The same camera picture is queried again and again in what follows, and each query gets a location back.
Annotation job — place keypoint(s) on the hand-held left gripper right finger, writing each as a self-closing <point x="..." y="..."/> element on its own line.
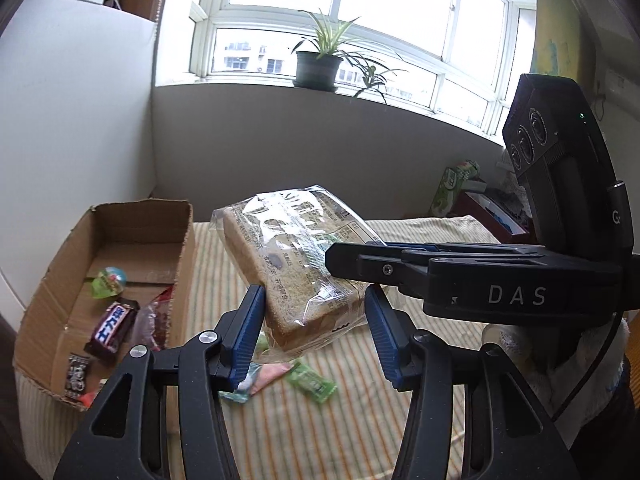
<point x="385" y="340"/>

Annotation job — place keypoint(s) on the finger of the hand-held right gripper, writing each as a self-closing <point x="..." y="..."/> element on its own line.
<point x="450" y="248"/>
<point x="360" y="262"/>

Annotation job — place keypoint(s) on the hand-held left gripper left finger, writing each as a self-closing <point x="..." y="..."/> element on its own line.
<point x="245" y="340"/>

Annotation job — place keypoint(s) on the bagged sliced bread loaf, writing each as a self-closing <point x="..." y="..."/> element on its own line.
<point x="280" y="270"/>

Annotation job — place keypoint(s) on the clear red-sealed date packet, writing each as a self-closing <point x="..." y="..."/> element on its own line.
<point x="155" y="320"/>

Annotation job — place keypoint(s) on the cardboard box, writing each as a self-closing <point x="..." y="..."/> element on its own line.
<point x="145" y="255"/>

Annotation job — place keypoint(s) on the dark brown chocolate bar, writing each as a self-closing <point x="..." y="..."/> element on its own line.
<point x="112" y="327"/>

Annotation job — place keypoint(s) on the small jelly cup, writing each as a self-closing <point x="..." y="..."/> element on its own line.
<point x="110" y="282"/>

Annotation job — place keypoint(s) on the black patterned candy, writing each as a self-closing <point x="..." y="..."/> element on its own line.
<point x="77" y="372"/>

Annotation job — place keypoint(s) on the person's right forearm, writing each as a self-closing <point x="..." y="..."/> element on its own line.
<point x="545" y="380"/>

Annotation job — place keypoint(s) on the pink wrapped candy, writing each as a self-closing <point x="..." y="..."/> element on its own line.
<point x="270" y="376"/>

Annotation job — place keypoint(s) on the teal wrapped candy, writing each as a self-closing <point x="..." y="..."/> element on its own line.
<point x="245" y="389"/>

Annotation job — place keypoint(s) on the dark red box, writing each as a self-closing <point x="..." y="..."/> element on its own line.
<point x="490" y="215"/>

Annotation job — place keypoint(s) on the green printed bag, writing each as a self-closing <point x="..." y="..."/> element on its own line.
<point x="450" y="187"/>

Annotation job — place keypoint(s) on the green wrapped candy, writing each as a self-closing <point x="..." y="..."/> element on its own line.
<point x="312" y="382"/>

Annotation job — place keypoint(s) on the striped bed sheet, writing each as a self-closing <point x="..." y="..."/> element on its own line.
<point x="325" y="435"/>

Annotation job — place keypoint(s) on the potted spider plant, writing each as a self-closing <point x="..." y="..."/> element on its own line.
<point x="317" y="70"/>

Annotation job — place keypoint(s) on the white framed window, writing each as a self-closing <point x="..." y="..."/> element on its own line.
<point x="380" y="0"/>

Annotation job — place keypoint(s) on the white wardrobe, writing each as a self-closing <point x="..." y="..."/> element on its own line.
<point x="75" y="110"/>

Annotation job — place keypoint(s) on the wall map poster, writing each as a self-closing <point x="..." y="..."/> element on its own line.
<point x="550" y="55"/>

